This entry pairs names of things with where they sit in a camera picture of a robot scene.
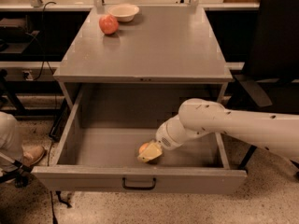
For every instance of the red apple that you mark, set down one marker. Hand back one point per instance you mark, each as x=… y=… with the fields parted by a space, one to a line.
x=108 y=24

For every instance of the orange fruit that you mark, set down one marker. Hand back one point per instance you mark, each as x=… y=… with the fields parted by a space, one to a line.
x=143 y=147

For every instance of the black drawer handle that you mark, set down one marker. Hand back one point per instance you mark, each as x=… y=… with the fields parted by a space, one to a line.
x=138 y=185

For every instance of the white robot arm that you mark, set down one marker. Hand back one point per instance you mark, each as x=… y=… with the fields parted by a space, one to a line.
x=197 y=117

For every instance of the open grey top drawer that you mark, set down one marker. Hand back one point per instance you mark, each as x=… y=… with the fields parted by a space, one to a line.
x=107 y=125

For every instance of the grey metal cabinet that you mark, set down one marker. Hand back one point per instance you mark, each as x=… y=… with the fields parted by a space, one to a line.
x=163 y=44

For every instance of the light trouser leg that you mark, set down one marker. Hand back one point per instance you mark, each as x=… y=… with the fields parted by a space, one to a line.
x=10 y=137

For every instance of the wall power outlet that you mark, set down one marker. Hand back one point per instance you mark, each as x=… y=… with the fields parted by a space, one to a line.
x=27 y=75

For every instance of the tan shoe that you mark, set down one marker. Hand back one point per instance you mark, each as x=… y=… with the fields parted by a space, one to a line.
x=33 y=155

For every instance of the white bowl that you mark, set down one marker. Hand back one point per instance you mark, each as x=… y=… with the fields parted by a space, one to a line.
x=123 y=12

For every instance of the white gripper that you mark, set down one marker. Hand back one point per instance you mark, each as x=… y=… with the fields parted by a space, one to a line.
x=165 y=135

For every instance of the black office chair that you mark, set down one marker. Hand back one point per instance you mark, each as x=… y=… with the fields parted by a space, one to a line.
x=267 y=79

